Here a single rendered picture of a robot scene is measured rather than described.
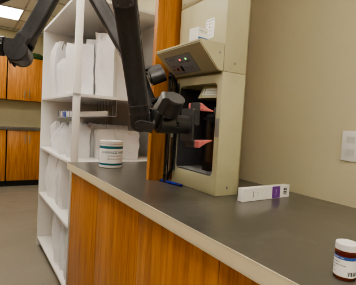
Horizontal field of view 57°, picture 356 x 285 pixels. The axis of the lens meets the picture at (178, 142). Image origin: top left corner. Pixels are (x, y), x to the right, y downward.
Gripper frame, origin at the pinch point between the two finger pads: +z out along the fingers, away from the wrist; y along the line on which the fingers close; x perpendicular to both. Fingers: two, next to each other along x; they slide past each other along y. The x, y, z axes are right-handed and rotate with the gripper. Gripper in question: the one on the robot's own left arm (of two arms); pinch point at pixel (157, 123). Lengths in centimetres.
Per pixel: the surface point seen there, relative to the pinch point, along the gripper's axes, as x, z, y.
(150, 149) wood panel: -21.1, 8.7, 10.2
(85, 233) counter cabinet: -37, 37, 61
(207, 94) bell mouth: -6.4, -3.3, -22.5
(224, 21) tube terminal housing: 2.7, -25.3, -37.6
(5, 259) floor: -128, 50, 174
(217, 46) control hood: 6.0, -17.3, -31.7
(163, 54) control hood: -11.5, -26.3, -12.0
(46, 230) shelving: -168, 45, 156
